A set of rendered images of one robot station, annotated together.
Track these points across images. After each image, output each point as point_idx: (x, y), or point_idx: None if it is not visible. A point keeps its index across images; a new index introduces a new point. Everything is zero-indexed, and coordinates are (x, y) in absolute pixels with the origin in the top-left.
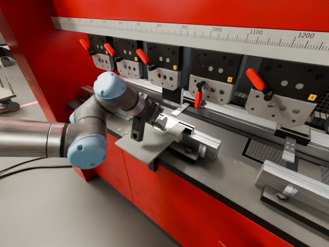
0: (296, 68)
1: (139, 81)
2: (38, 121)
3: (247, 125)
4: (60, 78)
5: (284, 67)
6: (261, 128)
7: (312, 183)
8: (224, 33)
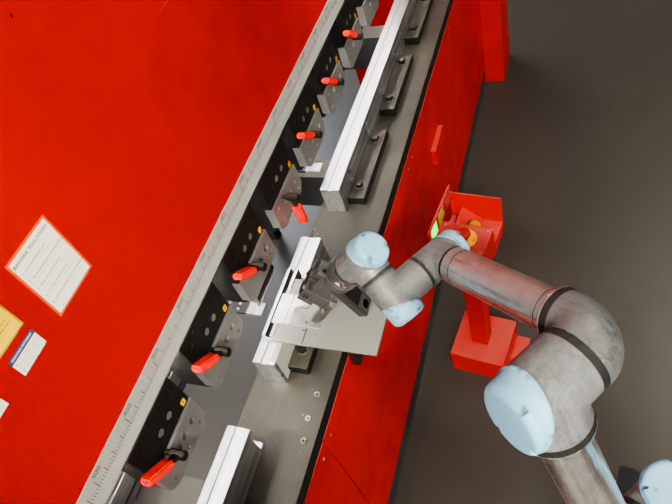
0: (300, 103)
1: None
2: (460, 261)
3: None
4: None
5: (297, 110)
6: None
7: (340, 155)
8: (264, 138)
